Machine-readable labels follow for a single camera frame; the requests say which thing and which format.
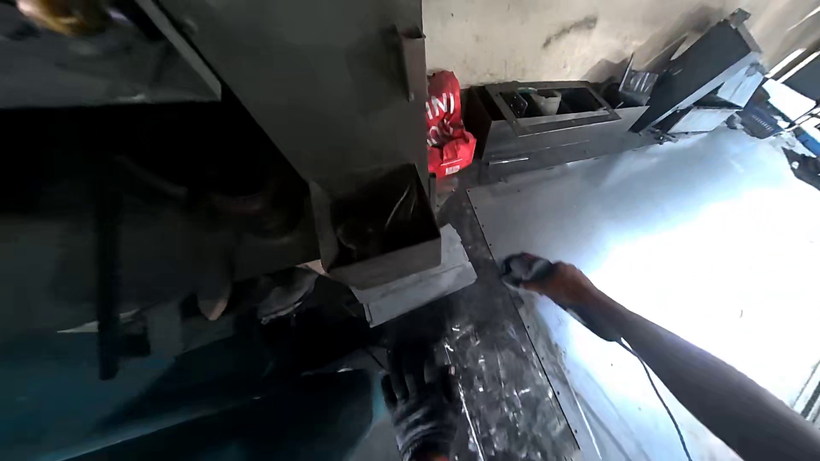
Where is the person's right hand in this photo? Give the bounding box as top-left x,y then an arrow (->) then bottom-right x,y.
522,261 -> 621,320

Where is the person's left hand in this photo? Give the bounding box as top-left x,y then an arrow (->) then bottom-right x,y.
381,349 -> 461,461

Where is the dark handheld power tool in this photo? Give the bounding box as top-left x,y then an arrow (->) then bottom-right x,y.
500,252 -> 622,343

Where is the folded grey metal piece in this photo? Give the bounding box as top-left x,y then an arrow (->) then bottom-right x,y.
349,223 -> 478,329

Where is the large shiny metal sheet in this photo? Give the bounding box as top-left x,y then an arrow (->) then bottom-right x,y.
467,127 -> 820,461

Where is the open rectangular metal box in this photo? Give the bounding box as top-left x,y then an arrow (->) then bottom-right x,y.
309,163 -> 443,290

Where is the long grey metal trough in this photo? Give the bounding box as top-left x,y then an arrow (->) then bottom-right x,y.
463,81 -> 651,166

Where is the red bag with white print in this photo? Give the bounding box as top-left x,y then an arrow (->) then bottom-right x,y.
427,70 -> 477,179

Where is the whitish cup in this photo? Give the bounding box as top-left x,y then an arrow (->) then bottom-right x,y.
529,89 -> 562,117

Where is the clear plastic container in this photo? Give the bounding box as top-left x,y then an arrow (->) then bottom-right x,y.
618,54 -> 660,107

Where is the dark grey angular metal machine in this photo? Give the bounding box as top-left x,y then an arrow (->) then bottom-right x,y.
630,8 -> 766,137

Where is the tall grey metal cabinet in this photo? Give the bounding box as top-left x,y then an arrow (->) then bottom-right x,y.
157,0 -> 429,193

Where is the grey metal shelf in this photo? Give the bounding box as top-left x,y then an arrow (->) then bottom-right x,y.
0,0 -> 223,110

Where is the blurred golden orange object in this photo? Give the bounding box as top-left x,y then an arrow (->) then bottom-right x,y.
17,0 -> 111,36

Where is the thin dark power cable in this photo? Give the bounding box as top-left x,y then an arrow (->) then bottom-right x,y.
618,338 -> 693,461

